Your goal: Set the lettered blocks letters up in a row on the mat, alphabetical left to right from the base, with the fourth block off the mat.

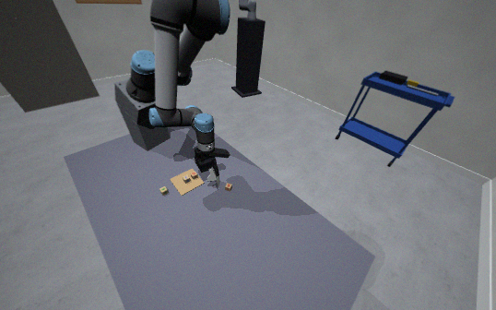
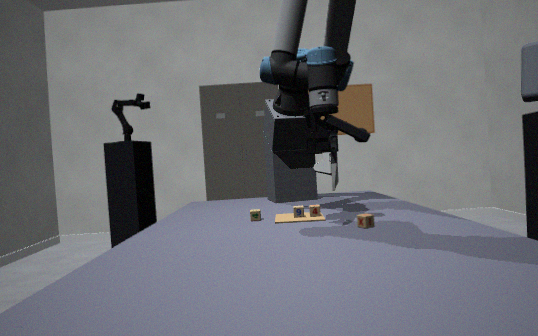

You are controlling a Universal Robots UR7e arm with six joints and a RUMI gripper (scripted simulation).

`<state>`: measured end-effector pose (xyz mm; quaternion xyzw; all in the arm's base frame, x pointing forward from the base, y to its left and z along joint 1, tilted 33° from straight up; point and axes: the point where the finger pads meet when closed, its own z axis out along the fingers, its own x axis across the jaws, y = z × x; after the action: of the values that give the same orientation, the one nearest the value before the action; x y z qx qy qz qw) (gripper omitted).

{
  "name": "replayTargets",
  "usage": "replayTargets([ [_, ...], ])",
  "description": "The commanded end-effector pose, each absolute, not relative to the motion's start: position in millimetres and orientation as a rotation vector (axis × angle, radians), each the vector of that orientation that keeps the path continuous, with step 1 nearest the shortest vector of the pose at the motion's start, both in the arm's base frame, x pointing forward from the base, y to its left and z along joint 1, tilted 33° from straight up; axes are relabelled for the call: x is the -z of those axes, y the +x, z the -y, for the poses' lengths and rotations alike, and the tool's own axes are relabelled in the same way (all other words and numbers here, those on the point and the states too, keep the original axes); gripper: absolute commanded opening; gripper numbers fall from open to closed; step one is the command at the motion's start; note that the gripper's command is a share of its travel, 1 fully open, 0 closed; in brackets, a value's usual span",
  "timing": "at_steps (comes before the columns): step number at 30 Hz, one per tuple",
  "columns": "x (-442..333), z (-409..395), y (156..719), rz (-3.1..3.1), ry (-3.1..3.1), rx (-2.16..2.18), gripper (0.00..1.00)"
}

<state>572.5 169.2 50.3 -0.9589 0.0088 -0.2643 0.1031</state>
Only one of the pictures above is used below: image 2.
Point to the tan flat mat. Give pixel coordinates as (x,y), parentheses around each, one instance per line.
(289,218)

